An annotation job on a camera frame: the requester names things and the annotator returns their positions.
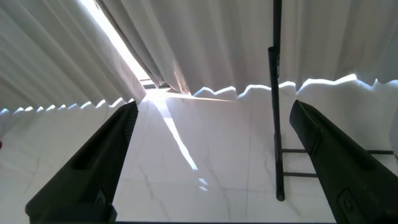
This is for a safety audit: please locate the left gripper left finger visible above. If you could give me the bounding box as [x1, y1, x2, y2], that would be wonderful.
[25, 101, 139, 223]

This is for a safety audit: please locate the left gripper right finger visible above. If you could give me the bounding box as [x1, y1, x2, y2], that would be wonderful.
[289, 99, 398, 223]

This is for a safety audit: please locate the black clothes rack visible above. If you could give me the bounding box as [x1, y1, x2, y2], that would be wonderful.
[267, 0, 396, 202]

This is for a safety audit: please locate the white curtain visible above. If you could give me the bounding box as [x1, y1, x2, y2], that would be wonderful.
[93, 0, 398, 96]
[0, 0, 147, 114]

